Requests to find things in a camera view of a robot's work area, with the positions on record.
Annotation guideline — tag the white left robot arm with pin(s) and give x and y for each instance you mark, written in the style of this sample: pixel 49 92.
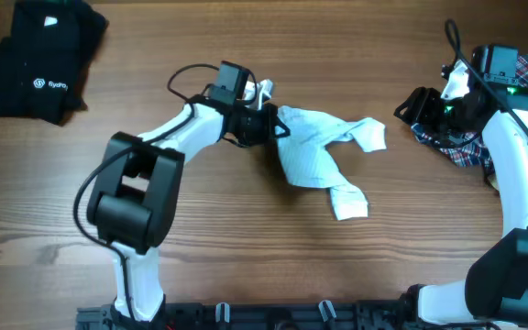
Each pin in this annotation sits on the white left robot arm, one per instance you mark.
pixel 135 189

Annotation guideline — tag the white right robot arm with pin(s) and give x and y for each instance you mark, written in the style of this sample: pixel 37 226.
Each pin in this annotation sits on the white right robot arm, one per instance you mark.
pixel 484 98

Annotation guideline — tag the light blue striped shirt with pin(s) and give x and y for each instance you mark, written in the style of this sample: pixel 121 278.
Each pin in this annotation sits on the light blue striped shirt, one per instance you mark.
pixel 307 163

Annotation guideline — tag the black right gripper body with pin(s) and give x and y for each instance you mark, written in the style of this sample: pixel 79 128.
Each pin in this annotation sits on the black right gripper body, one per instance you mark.
pixel 427 107

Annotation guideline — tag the beige cloth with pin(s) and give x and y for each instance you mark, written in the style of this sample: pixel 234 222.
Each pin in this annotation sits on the beige cloth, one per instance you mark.
pixel 492 180

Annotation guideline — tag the red blue plaid shirt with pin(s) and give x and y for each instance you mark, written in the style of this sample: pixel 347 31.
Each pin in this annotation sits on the red blue plaid shirt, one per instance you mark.
pixel 475 152

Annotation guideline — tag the black folded polo shirt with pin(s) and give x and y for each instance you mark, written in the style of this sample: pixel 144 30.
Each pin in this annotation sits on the black folded polo shirt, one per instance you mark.
pixel 51 44

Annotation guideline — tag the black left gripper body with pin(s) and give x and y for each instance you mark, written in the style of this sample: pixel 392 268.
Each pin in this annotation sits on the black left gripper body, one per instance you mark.
pixel 253 126

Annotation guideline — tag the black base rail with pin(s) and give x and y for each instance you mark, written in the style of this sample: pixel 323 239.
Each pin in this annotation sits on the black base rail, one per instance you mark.
pixel 361 315

